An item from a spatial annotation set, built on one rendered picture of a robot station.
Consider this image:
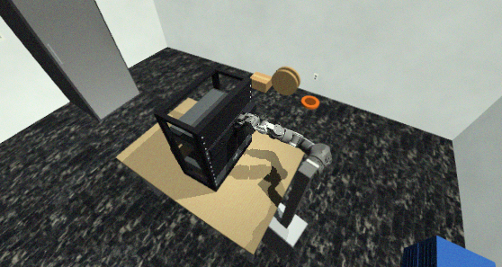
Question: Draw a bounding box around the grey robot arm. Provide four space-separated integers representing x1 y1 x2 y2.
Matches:
257 120 332 178

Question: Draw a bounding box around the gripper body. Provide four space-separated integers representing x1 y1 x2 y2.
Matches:
245 114 264 134

